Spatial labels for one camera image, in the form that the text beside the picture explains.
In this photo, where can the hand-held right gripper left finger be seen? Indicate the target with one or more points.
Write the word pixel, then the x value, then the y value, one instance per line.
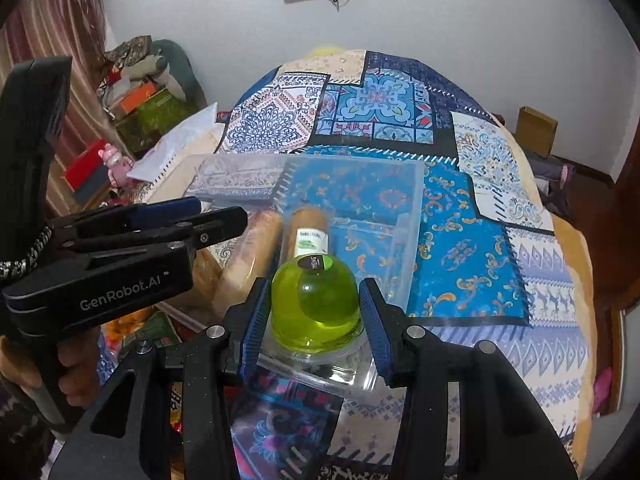
pixel 254 316

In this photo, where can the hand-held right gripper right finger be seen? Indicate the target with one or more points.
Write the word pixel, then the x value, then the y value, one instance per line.
pixel 376 325

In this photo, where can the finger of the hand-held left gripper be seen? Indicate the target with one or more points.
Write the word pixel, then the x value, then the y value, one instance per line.
pixel 167 210
pixel 210 227

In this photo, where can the green liquid bottle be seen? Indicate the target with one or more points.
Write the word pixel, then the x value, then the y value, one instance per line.
pixel 315 305

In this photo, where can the clear plastic container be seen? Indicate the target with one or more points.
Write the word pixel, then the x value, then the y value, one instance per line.
pixel 360 200

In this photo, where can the person's left hand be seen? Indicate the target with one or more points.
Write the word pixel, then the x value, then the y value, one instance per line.
pixel 77 372

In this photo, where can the wrapped bread loaf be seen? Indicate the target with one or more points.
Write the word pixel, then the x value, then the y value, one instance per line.
pixel 252 260

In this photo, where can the colourful snack packets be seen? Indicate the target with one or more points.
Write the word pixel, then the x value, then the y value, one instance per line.
pixel 140 330

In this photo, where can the white plastic bag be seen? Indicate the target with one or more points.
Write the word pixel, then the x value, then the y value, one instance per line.
pixel 175 145

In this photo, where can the pink toy figure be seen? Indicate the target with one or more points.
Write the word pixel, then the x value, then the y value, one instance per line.
pixel 116 162

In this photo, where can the green box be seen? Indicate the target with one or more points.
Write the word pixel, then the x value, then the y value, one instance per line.
pixel 155 120

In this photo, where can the red box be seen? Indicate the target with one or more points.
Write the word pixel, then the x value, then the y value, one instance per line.
pixel 87 165

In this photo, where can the bread roll with green label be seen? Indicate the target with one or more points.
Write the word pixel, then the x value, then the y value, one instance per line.
pixel 305 232

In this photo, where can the patterned patchwork blanket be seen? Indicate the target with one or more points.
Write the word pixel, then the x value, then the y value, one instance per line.
pixel 450 240

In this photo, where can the orange box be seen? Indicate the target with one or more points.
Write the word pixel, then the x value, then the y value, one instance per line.
pixel 132 99

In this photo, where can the pile of clothes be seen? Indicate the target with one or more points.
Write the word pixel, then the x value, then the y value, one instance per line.
pixel 145 60

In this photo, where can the striped curtain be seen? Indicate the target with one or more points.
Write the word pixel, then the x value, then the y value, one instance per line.
pixel 60 15

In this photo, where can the pink slipper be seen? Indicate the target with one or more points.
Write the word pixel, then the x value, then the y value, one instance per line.
pixel 602 390

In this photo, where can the brown cardboard box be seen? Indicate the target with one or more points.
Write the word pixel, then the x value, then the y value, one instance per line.
pixel 536 130

